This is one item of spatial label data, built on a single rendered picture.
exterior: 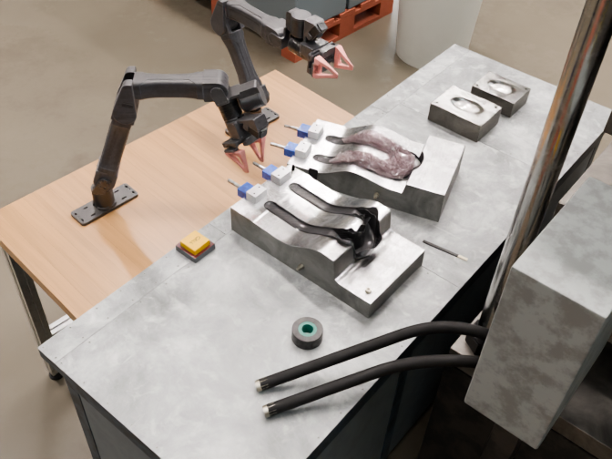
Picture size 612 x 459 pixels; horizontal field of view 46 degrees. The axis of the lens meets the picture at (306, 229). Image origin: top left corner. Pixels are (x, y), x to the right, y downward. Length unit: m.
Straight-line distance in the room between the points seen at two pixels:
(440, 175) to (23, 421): 1.67
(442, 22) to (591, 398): 2.73
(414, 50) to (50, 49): 2.14
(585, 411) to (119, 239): 1.32
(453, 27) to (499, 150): 1.83
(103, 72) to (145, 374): 2.77
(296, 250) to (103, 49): 2.84
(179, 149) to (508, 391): 1.44
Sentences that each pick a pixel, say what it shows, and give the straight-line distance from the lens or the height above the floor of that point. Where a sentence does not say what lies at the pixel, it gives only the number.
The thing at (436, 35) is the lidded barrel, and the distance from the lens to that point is 4.29.
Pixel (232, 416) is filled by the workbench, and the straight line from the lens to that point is 1.75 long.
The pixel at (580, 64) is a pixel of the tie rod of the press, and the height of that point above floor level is 1.64.
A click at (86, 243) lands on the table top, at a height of 0.80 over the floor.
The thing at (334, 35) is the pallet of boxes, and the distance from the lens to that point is 4.61.
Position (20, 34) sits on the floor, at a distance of 4.85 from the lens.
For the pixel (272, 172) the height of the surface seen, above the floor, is 0.92.
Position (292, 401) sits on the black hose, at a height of 0.84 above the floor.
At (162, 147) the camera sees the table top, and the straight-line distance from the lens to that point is 2.45.
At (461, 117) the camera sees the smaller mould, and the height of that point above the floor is 0.87.
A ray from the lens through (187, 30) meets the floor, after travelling 4.70.
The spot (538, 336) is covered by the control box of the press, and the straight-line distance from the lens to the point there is 1.26.
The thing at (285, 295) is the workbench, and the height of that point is 0.80.
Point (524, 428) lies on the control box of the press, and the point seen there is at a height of 1.11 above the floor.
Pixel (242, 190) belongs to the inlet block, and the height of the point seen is 0.90.
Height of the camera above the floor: 2.30
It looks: 45 degrees down
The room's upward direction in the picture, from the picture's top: 3 degrees clockwise
